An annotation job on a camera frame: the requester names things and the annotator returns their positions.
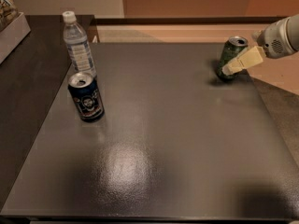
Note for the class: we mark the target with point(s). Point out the green soda can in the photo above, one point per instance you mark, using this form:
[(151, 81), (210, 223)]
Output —
[(233, 46)]

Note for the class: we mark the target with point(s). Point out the dark blue soda can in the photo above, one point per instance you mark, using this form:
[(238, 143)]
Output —
[(86, 96)]

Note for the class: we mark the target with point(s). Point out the clear plastic water bottle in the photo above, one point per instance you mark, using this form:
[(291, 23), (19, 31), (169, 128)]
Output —
[(77, 44)]

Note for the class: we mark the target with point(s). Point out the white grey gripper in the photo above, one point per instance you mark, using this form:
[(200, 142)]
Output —
[(275, 40)]

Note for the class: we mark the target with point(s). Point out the grey box with snacks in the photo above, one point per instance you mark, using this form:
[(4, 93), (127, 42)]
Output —
[(13, 28)]

